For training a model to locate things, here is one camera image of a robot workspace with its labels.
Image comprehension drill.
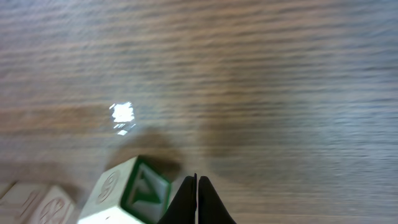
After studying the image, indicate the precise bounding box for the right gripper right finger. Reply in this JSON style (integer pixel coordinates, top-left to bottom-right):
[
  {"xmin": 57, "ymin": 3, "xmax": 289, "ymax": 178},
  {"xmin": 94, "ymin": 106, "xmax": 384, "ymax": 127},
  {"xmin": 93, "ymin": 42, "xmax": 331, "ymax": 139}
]
[{"xmin": 198, "ymin": 176, "xmax": 236, "ymax": 224}]

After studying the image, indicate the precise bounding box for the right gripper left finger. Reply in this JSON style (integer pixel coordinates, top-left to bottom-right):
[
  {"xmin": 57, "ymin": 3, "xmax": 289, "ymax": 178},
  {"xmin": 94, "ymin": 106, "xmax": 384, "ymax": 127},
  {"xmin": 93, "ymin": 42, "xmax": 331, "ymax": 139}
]
[{"xmin": 158, "ymin": 174, "xmax": 197, "ymax": 224}]

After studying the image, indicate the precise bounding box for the natural block with green side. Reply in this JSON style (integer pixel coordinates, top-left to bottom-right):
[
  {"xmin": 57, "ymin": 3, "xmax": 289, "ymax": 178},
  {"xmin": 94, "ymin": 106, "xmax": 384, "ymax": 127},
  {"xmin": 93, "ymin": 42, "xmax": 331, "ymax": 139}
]
[{"xmin": 78, "ymin": 156, "xmax": 171, "ymax": 224}]

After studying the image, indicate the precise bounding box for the red letter I block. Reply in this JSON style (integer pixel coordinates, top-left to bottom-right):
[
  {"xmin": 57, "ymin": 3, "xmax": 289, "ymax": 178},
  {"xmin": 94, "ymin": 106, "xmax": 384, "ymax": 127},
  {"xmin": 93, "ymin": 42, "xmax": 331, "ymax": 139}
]
[{"xmin": 1, "ymin": 182, "xmax": 75, "ymax": 224}]

